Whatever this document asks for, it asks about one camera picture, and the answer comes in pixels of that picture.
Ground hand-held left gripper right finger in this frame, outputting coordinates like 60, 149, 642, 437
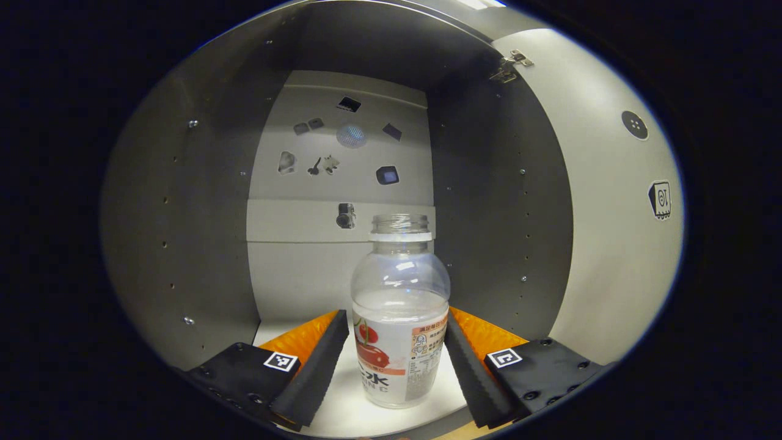
445, 306, 612, 430

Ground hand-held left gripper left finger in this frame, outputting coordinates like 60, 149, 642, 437
183, 309, 350, 431

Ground clear plastic bottle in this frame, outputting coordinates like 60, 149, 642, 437
351, 213, 451, 409

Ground white cabinet shelf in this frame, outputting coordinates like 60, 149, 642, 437
252, 318, 474, 439

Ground metal door hinge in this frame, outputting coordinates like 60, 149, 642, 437
489, 49, 535, 84

